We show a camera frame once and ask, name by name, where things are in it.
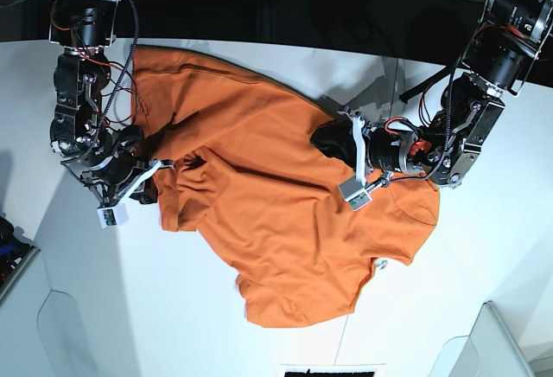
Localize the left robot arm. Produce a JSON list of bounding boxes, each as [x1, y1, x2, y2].
[[310, 0, 552, 192]]

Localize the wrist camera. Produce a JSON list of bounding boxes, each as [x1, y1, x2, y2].
[[97, 203, 129, 228], [339, 176, 372, 211]]

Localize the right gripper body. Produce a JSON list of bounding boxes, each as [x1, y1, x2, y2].
[[62, 125, 173, 204]]

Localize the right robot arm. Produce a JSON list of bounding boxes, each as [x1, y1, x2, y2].
[[49, 0, 157, 207]]

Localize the orange t-shirt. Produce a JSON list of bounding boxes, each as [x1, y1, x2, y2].
[[133, 46, 440, 328]]

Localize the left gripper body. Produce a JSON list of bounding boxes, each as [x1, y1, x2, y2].
[[339, 108, 423, 189]]

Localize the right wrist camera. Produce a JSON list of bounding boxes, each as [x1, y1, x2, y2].
[[97, 203, 129, 228]]

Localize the black white marker card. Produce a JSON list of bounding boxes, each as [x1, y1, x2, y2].
[[278, 364, 387, 377]]

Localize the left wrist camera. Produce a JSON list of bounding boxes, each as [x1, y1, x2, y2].
[[339, 176, 372, 211]]

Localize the white side panel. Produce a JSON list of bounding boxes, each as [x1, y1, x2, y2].
[[429, 301, 534, 377]]

